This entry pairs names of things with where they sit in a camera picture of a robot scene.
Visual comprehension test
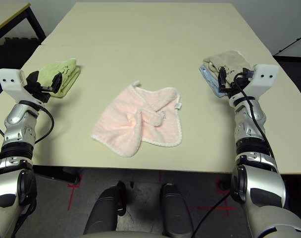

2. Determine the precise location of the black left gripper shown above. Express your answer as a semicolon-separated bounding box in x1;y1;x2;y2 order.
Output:
24;71;64;104

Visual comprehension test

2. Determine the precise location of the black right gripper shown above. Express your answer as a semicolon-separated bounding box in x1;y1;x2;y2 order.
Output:
217;65;252;96

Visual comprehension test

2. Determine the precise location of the pink fluffy towel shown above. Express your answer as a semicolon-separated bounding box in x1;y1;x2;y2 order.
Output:
91;80;183;158

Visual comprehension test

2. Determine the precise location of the light blue folded towel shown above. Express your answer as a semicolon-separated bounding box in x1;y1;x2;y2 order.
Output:
199;64;228;98

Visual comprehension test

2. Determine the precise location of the green folded towel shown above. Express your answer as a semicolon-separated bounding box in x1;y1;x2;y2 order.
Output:
38;58;81;98

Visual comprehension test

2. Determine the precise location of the beige folded towel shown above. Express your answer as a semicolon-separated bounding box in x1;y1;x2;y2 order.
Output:
202;51;253;87

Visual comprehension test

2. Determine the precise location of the black foam floor mat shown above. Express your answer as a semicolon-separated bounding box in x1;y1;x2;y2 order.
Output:
274;56;301;105
0;37;40;65

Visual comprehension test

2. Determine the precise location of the grey right robot leg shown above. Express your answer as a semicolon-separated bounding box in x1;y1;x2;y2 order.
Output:
160;183;195;236

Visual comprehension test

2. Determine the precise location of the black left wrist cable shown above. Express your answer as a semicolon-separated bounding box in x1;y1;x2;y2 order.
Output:
0;104;54;145

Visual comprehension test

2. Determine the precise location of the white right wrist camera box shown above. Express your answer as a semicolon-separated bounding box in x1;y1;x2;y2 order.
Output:
244;64;280;100

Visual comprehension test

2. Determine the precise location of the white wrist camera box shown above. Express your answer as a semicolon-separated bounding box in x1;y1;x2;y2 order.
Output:
244;64;280;100
0;68;42;106

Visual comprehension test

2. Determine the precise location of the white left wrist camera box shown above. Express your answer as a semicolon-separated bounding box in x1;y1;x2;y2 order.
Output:
0;68;42;106

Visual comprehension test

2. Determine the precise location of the yellow-edged table with black frame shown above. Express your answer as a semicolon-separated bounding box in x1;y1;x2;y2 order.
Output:
0;2;47;45

